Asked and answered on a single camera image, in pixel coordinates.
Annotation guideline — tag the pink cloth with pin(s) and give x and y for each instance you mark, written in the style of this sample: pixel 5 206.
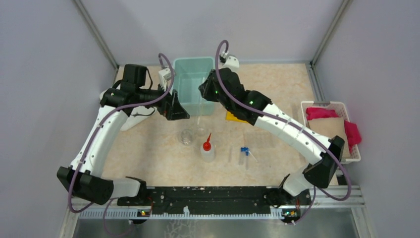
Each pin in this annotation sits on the pink cloth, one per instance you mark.
pixel 351 129

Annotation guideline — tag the teal plastic bin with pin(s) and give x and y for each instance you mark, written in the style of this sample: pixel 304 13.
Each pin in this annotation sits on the teal plastic bin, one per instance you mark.
pixel 190 73

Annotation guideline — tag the blue-capped tube left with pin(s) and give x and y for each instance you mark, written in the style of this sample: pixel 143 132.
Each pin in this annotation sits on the blue-capped tube left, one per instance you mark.
pixel 242 155

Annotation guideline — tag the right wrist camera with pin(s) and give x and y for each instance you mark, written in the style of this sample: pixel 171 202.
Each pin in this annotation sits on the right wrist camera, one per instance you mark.
pixel 229 61

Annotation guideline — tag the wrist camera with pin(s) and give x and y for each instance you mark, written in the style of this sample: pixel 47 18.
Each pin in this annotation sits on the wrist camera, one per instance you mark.
pixel 164 77
pixel 229 61

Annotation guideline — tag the white perforated basket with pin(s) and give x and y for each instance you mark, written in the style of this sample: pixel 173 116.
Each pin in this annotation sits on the white perforated basket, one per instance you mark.
pixel 341 110

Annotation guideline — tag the clear glass beaker front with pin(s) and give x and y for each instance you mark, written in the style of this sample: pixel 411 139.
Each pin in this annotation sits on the clear glass beaker front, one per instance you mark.
pixel 186 137

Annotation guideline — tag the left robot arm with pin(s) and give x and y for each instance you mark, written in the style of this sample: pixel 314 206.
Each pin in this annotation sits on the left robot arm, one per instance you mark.
pixel 83 177

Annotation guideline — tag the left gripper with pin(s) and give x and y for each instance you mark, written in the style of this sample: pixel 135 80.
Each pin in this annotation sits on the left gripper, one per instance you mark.
pixel 171 107

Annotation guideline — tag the white plastic lid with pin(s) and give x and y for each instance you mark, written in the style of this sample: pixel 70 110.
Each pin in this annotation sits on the white plastic lid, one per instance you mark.
pixel 137 118

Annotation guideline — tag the red-capped wash bottle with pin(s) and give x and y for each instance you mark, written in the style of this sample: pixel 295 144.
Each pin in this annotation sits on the red-capped wash bottle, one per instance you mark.
pixel 207 150

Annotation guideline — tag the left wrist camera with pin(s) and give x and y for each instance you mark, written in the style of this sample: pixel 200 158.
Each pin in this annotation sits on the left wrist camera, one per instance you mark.
pixel 164 77

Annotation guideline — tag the clear glass beaker rear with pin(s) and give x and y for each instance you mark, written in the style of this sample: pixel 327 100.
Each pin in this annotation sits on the clear glass beaker rear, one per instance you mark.
pixel 202 129

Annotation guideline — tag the brown paper bag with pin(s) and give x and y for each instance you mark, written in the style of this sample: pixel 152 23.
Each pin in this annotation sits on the brown paper bag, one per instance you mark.
pixel 331 127

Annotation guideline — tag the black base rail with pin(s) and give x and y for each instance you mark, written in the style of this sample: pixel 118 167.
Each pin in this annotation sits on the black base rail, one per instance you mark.
pixel 215 200

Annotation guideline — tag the yellow test tube rack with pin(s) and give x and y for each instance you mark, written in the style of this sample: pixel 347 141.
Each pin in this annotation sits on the yellow test tube rack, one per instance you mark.
pixel 231 117

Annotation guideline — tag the clear glass beaker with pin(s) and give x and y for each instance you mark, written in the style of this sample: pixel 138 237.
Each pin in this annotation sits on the clear glass beaker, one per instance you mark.
pixel 202 129
pixel 186 137

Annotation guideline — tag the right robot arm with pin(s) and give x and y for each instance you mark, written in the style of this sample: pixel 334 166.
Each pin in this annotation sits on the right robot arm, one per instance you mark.
pixel 321 152

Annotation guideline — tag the clear test tube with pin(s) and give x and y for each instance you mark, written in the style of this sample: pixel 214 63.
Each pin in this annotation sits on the clear test tube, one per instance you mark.
pixel 200 111
pixel 229 154

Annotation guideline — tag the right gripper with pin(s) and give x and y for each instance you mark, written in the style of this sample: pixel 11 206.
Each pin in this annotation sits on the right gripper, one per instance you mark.
pixel 205 89

